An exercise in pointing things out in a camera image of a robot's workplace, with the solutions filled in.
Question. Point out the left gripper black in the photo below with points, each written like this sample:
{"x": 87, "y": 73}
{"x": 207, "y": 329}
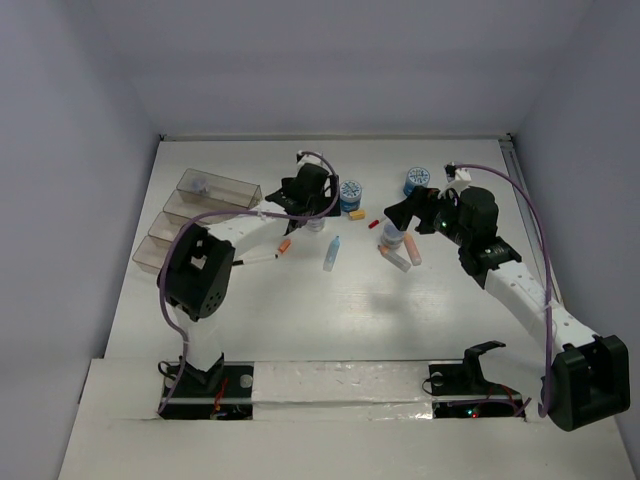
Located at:
{"x": 325, "y": 202}

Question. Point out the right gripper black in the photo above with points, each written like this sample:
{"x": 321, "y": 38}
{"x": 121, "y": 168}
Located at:
{"x": 421, "y": 203}

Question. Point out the clear bead cup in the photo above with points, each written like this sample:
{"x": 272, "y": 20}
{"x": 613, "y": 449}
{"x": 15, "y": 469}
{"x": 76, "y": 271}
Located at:
{"x": 391, "y": 237}
{"x": 200, "y": 186}
{"x": 316, "y": 224}

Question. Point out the black white pen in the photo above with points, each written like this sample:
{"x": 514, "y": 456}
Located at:
{"x": 256, "y": 260}

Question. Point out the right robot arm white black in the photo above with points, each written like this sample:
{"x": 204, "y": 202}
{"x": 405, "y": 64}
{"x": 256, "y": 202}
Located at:
{"x": 583, "y": 376}

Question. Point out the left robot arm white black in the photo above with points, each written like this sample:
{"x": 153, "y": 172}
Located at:
{"x": 194, "y": 279}

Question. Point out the red tipped white pen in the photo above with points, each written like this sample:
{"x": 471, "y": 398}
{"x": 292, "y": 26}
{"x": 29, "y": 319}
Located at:
{"x": 377, "y": 222}

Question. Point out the orange highlighter marker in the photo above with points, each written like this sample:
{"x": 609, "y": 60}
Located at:
{"x": 412, "y": 250}

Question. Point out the clear grey highlighter marker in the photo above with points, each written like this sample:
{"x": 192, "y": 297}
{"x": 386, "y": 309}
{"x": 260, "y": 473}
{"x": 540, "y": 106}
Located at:
{"x": 395, "y": 259}

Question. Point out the yellow marker cap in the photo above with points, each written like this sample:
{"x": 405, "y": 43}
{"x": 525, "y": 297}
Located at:
{"x": 357, "y": 215}

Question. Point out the orange marker cap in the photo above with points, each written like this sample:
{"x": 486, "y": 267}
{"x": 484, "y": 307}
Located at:
{"x": 284, "y": 246}

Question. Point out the blue highlighter marker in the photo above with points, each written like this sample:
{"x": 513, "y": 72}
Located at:
{"x": 331, "y": 254}

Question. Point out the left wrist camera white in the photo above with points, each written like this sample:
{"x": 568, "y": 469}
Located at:
{"x": 304, "y": 157}

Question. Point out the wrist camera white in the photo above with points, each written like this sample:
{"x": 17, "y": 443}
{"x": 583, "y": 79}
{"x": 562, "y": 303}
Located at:
{"x": 304, "y": 157}
{"x": 458, "y": 178}

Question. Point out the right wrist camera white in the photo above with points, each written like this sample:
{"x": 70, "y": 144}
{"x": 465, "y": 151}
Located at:
{"x": 458, "y": 178}

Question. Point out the aluminium rail right side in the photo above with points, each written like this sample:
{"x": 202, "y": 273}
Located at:
{"x": 514, "y": 170}

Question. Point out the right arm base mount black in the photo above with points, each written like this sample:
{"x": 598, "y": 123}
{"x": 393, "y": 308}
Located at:
{"x": 459, "y": 389}

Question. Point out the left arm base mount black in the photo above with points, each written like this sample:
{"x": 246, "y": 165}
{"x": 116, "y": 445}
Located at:
{"x": 223, "y": 393}

